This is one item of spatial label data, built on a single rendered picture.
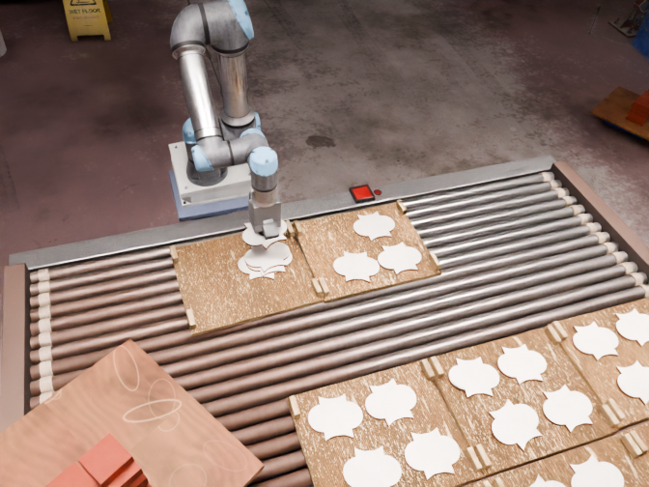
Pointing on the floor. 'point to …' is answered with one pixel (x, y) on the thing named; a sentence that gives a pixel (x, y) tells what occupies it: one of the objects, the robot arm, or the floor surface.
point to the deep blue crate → (642, 38)
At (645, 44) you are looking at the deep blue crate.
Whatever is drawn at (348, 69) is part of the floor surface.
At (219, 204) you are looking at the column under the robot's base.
